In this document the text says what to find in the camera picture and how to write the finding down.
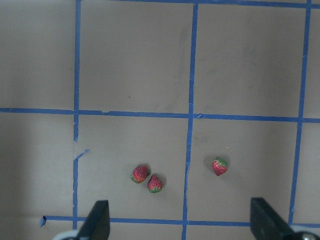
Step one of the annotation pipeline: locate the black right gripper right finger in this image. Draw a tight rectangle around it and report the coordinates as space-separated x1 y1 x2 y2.
250 197 300 240

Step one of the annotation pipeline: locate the red strawberry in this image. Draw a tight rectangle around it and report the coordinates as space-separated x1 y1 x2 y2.
130 164 150 184
147 174 163 194
211 157 228 176

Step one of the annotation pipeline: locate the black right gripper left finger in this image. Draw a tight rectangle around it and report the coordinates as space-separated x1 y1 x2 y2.
75 200 110 240

